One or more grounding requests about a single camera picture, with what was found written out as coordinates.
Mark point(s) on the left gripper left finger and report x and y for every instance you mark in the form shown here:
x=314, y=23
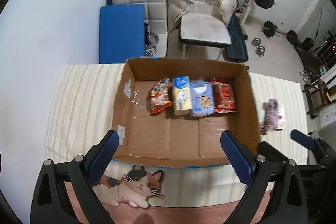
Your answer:
x=51, y=202

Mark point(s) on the orange snack packet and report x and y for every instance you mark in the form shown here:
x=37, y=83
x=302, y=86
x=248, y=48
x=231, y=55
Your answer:
x=159, y=96

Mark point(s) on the dark wooden stool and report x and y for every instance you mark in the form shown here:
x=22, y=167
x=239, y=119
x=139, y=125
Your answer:
x=317, y=96

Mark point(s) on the yellow tissue pack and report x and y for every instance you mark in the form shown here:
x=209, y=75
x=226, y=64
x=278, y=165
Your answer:
x=181, y=95

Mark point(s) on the striped bed sheet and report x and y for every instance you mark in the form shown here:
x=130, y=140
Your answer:
x=82, y=113

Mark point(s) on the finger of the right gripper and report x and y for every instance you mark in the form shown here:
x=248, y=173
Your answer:
x=273, y=155
x=323, y=153

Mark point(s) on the purple cloth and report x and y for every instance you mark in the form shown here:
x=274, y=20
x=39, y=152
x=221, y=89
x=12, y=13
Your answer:
x=271, y=114

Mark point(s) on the red wet wipes packet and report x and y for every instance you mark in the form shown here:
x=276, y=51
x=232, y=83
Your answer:
x=224, y=99

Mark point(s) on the white padded chair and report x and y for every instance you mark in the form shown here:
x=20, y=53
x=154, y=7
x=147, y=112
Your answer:
x=203, y=30

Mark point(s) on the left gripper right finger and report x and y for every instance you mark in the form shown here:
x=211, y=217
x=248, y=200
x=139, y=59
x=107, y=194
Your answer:
x=288, y=201

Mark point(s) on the cardboard box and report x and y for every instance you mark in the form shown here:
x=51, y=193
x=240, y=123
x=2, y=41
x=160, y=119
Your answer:
x=166, y=140

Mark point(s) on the white cigarette box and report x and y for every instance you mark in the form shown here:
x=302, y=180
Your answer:
x=281, y=117

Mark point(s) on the floor barbell black plates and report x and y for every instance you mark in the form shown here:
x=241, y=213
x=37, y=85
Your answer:
x=270, y=30

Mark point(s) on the blue tissue pack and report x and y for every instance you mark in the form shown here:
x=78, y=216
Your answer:
x=202, y=98

